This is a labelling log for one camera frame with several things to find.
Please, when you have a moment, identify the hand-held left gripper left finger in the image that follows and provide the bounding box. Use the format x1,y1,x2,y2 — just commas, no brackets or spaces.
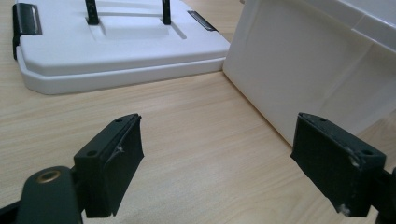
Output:
73,113,145,218

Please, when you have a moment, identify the white plastic storage box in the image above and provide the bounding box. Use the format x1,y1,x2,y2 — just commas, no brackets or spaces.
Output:
222,0,396,147

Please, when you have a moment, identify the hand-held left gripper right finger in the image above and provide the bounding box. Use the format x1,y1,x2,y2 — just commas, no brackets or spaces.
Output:
290,112,388,217

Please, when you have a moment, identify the white storage box lid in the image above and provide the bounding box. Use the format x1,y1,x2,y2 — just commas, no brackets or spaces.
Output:
12,0,231,95

